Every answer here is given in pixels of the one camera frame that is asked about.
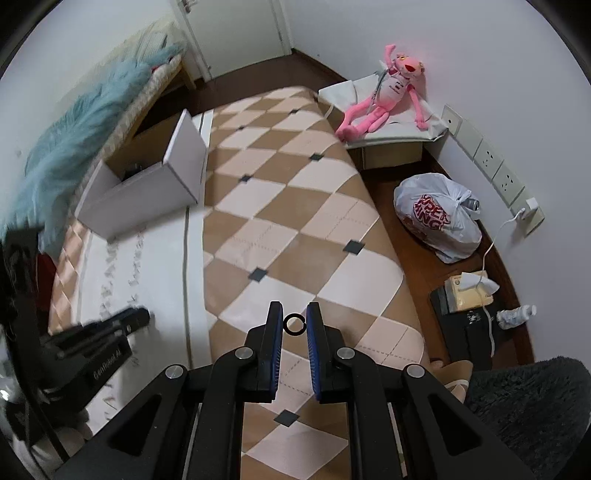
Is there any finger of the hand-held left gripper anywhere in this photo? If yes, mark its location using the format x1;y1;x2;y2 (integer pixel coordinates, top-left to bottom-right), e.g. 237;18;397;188
54;324;136;361
39;307;151;346

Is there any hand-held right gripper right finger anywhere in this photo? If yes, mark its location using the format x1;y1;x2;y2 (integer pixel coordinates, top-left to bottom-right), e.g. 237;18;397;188
306;302;539;480

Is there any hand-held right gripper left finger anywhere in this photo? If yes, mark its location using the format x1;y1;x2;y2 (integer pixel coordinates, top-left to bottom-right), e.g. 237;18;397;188
55;301;284;480

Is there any white cardboard box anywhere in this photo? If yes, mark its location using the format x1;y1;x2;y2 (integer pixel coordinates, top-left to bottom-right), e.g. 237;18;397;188
74;108;208;241

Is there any brown checkered tablecloth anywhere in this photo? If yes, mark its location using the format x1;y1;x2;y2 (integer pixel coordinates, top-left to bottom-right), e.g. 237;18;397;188
46;85;428;480

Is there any black flat box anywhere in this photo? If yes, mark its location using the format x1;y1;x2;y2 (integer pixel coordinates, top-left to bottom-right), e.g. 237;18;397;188
429;288;513;370

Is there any yellow tissue pack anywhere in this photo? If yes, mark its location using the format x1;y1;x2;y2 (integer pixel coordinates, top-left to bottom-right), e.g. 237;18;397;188
444;271;500;315

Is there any white plastic bag red print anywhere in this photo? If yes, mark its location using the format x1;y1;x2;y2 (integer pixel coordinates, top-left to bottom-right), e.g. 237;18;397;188
393;173;483;265

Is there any blue blanket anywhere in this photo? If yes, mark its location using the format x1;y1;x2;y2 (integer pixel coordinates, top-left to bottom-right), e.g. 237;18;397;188
0;41;183;254

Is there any small white bottle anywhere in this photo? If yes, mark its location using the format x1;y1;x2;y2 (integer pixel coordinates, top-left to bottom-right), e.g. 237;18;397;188
496;305;537;329

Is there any brown cardboard box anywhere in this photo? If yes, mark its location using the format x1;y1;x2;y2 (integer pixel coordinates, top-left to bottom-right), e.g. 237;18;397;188
360;141;423;171

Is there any patterned mattress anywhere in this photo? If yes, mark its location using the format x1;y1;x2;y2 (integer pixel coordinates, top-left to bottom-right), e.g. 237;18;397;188
88;58;185;158

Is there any pink plush toy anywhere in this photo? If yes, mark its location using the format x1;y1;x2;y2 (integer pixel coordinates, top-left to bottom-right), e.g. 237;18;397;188
335;44;430;141

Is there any pale striped bedding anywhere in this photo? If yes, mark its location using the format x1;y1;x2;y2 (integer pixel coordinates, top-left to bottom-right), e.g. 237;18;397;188
88;21;178;86

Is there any white door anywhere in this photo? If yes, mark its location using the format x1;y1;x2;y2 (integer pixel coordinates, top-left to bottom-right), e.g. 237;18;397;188
178;0;294;79

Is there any white charger cable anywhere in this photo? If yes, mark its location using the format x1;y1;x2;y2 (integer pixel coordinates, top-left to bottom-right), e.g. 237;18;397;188
478;208;527;358

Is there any white wall socket strip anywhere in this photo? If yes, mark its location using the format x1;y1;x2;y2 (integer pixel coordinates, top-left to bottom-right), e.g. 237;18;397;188
441;104;544;234

